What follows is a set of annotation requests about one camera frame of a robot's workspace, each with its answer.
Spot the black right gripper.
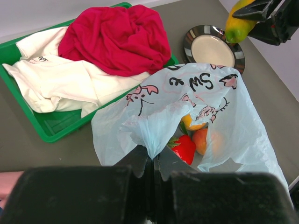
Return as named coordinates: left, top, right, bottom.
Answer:
left=232, top=0, right=299, bottom=46

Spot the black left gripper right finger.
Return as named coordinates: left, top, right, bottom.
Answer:
left=153, top=148, right=295, bottom=224

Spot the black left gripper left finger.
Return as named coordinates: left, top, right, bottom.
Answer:
left=0, top=146, right=151, bottom=224

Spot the yellow green mango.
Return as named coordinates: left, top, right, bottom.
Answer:
left=225, top=0, right=257, bottom=43

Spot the red bell pepper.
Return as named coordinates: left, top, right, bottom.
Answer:
left=167, top=135, right=196, bottom=165

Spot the orange peach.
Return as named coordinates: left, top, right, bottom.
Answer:
left=192, top=127, right=225, bottom=155

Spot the yellow orange mango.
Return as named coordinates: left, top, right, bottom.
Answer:
left=181, top=114, right=208, bottom=131

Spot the light blue cartoon plastic bag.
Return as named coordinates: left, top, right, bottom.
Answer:
left=91, top=62, right=294, bottom=206

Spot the black patterned plate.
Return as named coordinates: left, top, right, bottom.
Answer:
left=183, top=25, right=245, bottom=74

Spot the pink patterned cloth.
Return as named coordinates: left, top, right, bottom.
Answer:
left=0, top=171, right=23, bottom=212

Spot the white cloth in tray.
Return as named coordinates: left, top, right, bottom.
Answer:
left=2, top=27, right=149, bottom=117

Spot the red crumpled cloth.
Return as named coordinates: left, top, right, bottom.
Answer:
left=58, top=5, right=171, bottom=77

